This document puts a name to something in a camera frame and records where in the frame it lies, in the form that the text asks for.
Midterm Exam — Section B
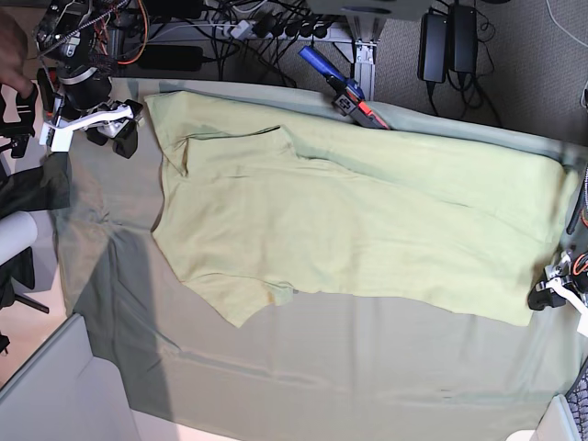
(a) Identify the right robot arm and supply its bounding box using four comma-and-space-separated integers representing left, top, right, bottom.
35, 1, 142, 159

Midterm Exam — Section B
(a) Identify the dark green cloth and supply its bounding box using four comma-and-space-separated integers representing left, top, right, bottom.
0, 153, 71, 219

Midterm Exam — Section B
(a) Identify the white cylinder roll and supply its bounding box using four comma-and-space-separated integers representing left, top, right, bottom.
0, 211, 39, 265

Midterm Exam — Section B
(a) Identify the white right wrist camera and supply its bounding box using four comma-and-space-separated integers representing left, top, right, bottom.
39, 122, 74, 153

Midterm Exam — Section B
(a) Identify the black power adapter brick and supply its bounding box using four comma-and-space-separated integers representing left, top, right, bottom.
417, 13, 447, 84

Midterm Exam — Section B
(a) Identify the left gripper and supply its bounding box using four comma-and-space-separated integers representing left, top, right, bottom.
527, 250, 587, 311

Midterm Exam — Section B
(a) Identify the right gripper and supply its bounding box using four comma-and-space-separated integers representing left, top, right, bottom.
85, 99, 142, 159

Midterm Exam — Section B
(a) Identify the light green T-shirt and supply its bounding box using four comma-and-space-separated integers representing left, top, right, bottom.
146, 92, 579, 326

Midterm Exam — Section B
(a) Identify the blue orange bar clamp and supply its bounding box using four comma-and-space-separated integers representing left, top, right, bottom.
299, 46, 391, 130

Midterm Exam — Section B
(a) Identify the white power strip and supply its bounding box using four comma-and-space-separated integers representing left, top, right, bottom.
200, 18, 353, 43

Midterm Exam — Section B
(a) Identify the white plastic bin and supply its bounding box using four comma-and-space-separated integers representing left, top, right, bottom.
1, 314, 140, 440

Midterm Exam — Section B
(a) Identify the person hand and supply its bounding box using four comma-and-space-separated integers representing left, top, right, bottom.
0, 11, 33, 98

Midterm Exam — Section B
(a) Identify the aluminium frame post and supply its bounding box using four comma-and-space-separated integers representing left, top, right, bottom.
345, 12, 385, 101

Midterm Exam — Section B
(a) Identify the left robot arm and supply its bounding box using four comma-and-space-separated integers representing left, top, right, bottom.
527, 169, 587, 311

